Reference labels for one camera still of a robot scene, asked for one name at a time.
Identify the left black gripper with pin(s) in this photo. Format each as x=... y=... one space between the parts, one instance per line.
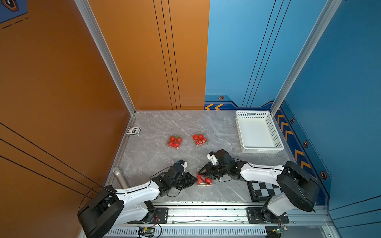
x=189 y=178

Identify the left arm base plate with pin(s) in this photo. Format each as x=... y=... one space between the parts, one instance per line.
x=160 y=216

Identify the strawberry two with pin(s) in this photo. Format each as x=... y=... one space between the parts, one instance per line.
x=207 y=181

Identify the grey metal cylinder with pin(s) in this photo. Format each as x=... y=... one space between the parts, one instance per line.
x=119 y=175

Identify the left green circuit board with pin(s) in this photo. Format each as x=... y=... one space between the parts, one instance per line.
x=146 y=232

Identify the aluminium corner post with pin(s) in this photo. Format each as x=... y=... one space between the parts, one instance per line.
x=316 y=33
x=99 y=39

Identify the left aluminium corner post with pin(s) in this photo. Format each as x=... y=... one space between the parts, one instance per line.
x=99 y=39

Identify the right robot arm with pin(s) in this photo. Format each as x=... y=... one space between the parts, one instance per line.
x=299 y=190

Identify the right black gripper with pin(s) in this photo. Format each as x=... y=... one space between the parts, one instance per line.
x=208 y=171

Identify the black white checkerboard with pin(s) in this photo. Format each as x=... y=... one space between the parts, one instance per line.
x=261 y=191

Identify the strawberry seven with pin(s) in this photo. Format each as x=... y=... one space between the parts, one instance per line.
x=200 y=142

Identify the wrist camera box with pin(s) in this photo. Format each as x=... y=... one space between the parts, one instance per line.
x=183 y=163
x=211 y=157

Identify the aluminium front rail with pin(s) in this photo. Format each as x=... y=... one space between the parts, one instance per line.
x=234 y=214

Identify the green circuit board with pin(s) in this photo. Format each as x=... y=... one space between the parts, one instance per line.
x=146 y=232
x=280 y=230

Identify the right aluminium corner post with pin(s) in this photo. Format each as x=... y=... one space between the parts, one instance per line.
x=316 y=33

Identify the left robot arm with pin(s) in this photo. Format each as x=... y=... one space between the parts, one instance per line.
x=113 y=207

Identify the right green circuit board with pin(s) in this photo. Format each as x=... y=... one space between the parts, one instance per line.
x=280 y=230

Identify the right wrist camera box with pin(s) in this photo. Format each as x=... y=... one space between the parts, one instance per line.
x=211 y=157

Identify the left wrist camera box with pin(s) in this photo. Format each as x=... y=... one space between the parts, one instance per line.
x=183 y=163

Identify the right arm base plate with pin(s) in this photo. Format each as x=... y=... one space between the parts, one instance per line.
x=256 y=216

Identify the clear clamshell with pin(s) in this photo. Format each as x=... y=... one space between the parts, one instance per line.
x=203 y=178

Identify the white perforated plastic basket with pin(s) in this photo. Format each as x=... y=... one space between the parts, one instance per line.
x=257 y=132

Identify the strawberry one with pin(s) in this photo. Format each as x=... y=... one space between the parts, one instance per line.
x=200 y=180

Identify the clear plastic clamshell container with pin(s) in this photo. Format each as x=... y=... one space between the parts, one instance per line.
x=176 y=144

